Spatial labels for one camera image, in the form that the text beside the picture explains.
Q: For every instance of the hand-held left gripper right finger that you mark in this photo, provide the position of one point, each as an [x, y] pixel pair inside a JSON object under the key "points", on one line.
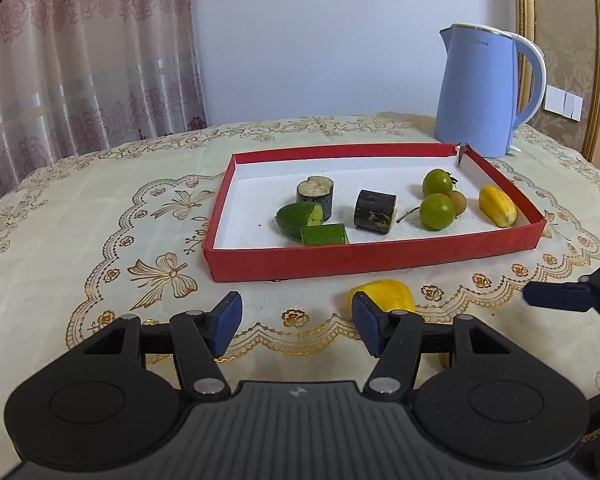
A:
{"points": [[367, 322]]}

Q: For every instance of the white wall switch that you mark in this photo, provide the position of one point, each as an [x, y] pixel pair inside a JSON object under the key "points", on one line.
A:
{"points": [[555, 100]]}

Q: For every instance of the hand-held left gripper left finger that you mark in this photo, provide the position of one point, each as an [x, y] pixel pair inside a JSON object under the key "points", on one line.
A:
{"points": [[226, 322]]}

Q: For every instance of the green cucumber piece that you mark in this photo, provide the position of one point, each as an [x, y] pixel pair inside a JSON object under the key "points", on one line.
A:
{"points": [[322, 235], [292, 220]]}

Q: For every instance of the green tomato back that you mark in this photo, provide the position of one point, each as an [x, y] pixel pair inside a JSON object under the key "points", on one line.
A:
{"points": [[436, 182]]}

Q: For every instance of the brown longan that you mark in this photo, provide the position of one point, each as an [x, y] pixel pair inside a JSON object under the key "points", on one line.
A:
{"points": [[459, 201]]}

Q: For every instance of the gold decorative wall frame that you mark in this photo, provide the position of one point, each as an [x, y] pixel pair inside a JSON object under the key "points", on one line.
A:
{"points": [[526, 10]]}

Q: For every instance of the green lime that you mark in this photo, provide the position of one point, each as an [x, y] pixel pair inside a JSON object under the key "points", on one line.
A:
{"points": [[437, 211]]}

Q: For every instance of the red cardboard box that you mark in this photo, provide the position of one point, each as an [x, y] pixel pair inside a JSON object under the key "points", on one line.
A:
{"points": [[330, 260]]}

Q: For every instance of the pink patterned curtain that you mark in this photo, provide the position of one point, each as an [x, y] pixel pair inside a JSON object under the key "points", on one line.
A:
{"points": [[80, 85]]}

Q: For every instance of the blue electric kettle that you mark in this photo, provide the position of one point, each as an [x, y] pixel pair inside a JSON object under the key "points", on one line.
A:
{"points": [[475, 95]]}

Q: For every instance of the embroidered cream tablecloth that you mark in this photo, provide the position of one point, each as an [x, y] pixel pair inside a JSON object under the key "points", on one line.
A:
{"points": [[105, 210]]}

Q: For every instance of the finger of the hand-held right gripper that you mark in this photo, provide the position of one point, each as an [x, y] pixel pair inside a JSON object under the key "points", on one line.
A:
{"points": [[555, 296]]}

